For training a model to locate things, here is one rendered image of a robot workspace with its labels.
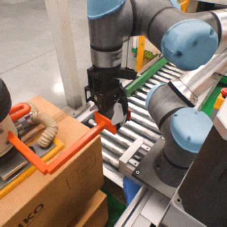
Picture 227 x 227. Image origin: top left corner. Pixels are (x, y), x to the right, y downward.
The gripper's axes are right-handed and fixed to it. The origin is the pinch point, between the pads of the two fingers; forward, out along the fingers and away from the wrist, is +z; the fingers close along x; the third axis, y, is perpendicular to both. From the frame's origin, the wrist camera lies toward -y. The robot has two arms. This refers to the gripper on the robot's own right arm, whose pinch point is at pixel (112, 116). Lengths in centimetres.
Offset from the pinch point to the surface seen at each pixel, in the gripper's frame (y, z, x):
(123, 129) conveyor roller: -47, 66, -28
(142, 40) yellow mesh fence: -129, 34, -69
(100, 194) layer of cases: 2, 66, -7
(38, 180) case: 26.4, 13.3, -8.1
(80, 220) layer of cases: 19, 66, -6
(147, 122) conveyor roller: -65, 66, -18
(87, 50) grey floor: -204, 119, -230
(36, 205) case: 31.4, 18.8, -4.9
